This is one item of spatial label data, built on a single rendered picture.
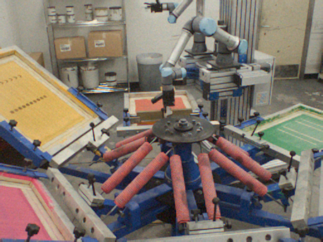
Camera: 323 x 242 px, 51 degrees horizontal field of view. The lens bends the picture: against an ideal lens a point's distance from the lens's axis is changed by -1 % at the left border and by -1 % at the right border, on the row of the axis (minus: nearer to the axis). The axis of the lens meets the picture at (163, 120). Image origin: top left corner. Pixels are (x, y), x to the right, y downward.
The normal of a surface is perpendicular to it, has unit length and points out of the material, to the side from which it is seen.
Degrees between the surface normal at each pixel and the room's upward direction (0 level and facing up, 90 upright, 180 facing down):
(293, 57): 90
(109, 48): 90
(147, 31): 90
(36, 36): 90
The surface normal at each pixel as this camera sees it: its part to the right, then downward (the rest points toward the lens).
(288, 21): 0.11, 0.40
